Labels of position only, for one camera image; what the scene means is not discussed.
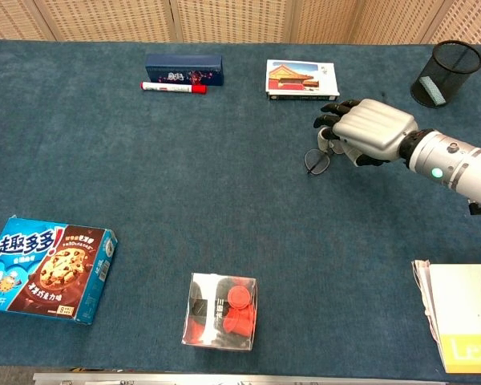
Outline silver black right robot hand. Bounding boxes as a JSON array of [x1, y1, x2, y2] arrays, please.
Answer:
[[313, 98, 420, 168]]

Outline black-framed eyeglasses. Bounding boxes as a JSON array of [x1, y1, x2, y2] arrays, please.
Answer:
[[304, 138, 346, 176]]

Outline teal white eraser block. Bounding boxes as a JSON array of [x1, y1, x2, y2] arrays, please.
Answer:
[[419, 76, 446, 107]]

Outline palace picture postcard box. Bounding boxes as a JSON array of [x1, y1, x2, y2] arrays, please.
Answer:
[[265, 59, 341, 101]]

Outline black mesh pen holder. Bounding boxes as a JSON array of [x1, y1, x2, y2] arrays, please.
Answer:
[[410, 39, 481, 108]]

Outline worn pinkish paper stack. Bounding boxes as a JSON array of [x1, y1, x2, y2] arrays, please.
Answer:
[[411, 259, 444, 346]]

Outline beige woven folding screen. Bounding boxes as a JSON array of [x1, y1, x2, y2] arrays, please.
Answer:
[[0, 0, 481, 45]]

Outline navy blue pencil case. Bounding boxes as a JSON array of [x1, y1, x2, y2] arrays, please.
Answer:
[[145, 54, 225, 87]]

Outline red white marker pen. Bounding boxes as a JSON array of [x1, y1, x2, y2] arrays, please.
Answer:
[[139, 81, 208, 96]]

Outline white yellow Lexicon book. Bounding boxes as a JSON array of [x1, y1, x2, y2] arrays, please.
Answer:
[[427, 263, 481, 375]]

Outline clear box with red pieces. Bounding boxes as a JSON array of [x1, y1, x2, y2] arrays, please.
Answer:
[[180, 272, 258, 352]]

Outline blue chocolate cookie box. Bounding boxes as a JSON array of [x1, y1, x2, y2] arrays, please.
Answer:
[[0, 216, 119, 326]]

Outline aluminium rail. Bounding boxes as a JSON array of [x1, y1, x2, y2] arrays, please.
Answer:
[[32, 371, 446, 385]]

